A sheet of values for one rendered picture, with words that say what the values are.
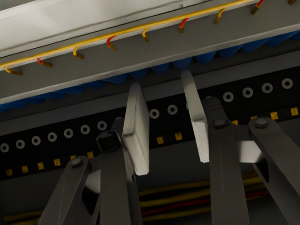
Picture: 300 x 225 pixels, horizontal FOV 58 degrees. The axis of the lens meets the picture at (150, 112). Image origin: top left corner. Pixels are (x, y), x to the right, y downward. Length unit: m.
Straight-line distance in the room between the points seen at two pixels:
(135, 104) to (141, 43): 0.04
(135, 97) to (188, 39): 0.05
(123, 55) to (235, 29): 0.07
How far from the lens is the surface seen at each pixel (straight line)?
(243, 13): 0.17
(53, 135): 0.34
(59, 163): 0.34
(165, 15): 0.16
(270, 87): 0.31
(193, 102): 0.16
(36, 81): 0.18
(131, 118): 0.16
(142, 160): 0.15
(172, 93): 0.29
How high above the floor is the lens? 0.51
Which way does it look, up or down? 17 degrees up
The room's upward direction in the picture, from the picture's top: 165 degrees clockwise
